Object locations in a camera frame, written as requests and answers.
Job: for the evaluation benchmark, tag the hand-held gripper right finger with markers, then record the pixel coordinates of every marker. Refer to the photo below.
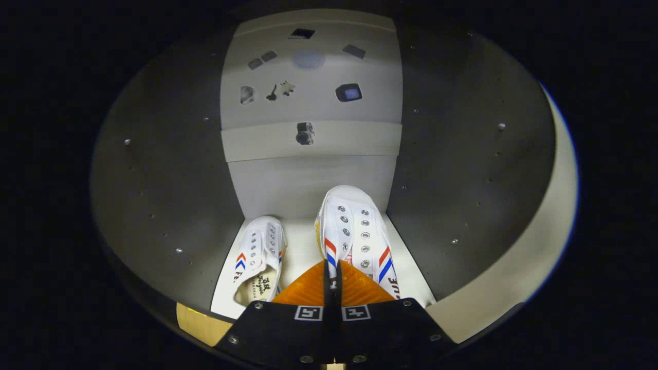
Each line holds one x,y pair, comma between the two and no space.
390,334

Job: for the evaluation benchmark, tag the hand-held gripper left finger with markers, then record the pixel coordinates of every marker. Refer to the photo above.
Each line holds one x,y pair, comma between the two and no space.
277,334

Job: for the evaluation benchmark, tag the white striped canvas shoe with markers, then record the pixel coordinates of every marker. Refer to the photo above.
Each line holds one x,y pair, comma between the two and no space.
259,252
354,226

